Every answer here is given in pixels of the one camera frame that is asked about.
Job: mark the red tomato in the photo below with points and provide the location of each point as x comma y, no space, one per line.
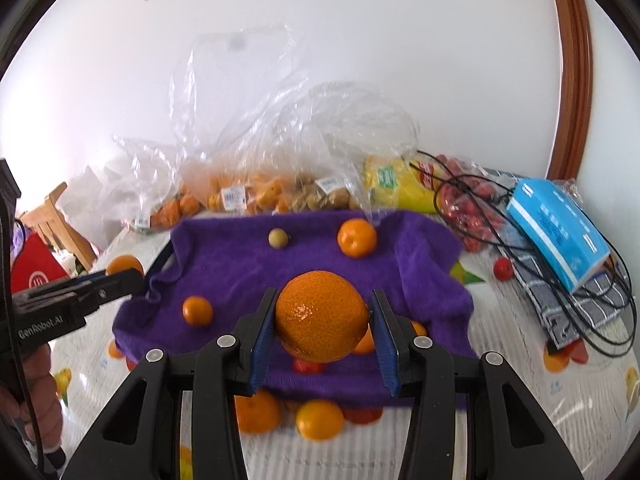
362,415
503,268
307,366

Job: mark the brown wooden door frame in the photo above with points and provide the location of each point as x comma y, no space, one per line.
575,85

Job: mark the white plastic bag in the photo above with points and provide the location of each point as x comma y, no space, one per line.
95,195

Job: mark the bag of cherry tomatoes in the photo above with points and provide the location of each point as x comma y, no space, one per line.
470,210

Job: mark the small oval orange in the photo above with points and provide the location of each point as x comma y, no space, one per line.
366,344

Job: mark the pale yellow round fruit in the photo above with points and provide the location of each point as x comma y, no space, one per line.
278,238

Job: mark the purple towel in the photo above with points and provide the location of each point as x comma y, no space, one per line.
310,255

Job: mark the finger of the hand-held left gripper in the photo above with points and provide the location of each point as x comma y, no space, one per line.
117,285
60,285

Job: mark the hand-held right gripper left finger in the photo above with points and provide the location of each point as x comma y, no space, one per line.
264,347

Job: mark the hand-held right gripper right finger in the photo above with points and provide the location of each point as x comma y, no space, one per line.
385,350

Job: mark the blue tissue box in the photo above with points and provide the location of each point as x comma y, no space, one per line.
555,230

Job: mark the clear bag of small oranges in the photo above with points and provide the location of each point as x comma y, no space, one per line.
260,195

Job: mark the clear bag of longans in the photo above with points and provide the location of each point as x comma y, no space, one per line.
320,197

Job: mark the wooden chair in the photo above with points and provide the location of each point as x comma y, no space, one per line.
47,215

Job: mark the mandarin orange with stem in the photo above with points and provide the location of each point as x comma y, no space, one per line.
197,310

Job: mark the red printed bag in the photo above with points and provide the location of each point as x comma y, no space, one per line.
37,265

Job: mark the large orange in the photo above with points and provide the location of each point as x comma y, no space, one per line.
320,315

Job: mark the person's left hand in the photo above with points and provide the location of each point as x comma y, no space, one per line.
45,400

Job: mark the yellow green plastic bag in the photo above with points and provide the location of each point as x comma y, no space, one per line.
395,185

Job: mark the clear bag of mandarins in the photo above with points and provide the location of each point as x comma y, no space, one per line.
172,210

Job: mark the fruit print lace tablecloth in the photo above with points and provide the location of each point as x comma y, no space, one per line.
500,360

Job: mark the grey plaid cloth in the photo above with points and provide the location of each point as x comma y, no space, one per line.
575,305

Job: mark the small mandarin orange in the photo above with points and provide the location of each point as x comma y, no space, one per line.
419,329

